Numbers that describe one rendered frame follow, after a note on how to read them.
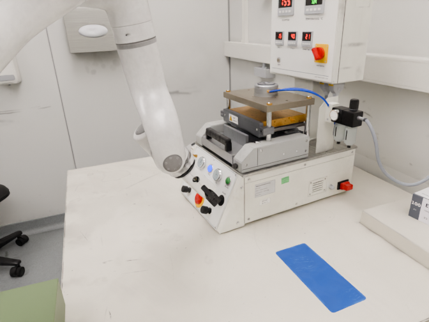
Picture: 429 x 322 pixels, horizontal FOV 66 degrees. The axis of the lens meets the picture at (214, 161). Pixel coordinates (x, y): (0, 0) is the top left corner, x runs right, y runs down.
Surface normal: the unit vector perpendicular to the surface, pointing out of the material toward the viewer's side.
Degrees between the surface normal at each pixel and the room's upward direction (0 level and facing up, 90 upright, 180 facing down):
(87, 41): 90
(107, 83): 90
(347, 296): 0
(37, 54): 90
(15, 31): 102
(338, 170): 90
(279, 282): 0
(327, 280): 0
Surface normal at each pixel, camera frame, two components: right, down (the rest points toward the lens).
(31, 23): 0.87, 0.45
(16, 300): -0.04, -0.95
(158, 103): 0.18, -0.35
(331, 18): -0.89, 0.20
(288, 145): 0.45, 0.32
